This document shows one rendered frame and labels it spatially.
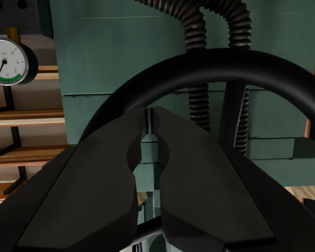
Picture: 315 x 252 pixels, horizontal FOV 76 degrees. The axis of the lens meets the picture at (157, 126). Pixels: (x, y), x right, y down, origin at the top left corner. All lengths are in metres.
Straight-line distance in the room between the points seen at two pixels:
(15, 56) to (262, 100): 0.39
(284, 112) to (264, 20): 0.16
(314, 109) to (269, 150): 0.23
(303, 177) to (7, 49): 0.54
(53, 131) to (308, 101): 3.04
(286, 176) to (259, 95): 0.17
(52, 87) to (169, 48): 2.74
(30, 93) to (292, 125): 3.01
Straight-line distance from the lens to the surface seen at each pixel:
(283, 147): 0.45
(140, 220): 0.87
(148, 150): 0.38
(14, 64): 0.35
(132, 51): 0.36
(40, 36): 0.38
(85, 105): 0.38
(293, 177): 0.48
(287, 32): 0.43
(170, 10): 0.25
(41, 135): 3.21
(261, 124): 0.41
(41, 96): 3.10
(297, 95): 0.21
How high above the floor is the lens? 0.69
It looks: 12 degrees up
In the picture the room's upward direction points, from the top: 178 degrees clockwise
